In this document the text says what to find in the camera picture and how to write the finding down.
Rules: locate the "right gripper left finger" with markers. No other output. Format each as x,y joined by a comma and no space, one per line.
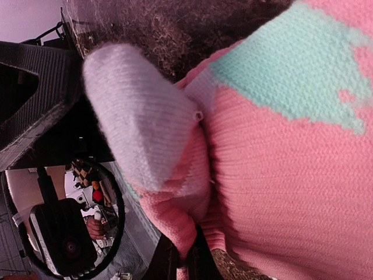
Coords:
39,85

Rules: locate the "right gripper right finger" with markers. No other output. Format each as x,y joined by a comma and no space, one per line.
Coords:
199,263

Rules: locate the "pink patterned sock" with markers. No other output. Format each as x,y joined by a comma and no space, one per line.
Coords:
267,144

